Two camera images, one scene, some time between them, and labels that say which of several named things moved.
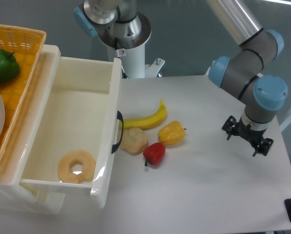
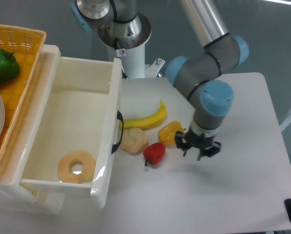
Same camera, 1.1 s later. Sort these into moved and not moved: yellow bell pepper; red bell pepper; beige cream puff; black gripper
Moved: black gripper
Not moved: red bell pepper; yellow bell pepper; beige cream puff
